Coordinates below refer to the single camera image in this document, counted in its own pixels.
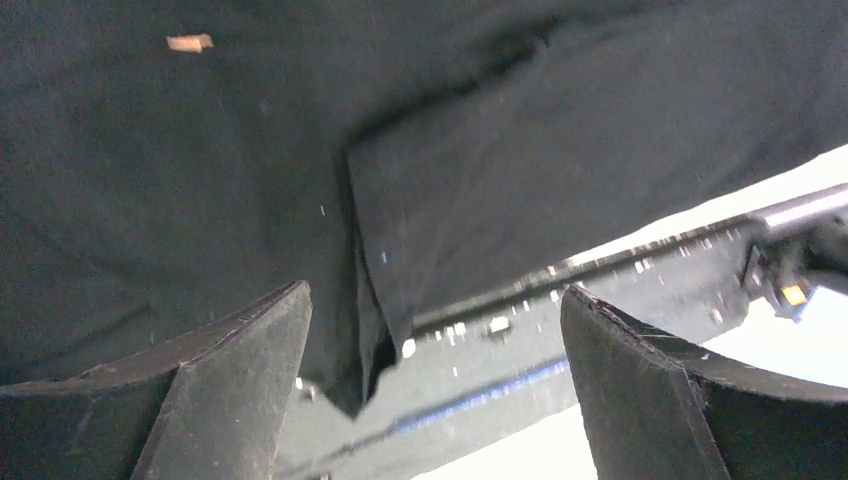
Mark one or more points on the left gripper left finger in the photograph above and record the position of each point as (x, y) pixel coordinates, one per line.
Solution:
(209, 404)

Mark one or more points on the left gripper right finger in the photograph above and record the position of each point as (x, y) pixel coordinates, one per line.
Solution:
(656, 406)

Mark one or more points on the black t shirt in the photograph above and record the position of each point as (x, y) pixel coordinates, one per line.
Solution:
(166, 163)

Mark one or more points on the aluminium frame rail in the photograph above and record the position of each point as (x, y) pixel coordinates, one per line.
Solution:
(792, 214)

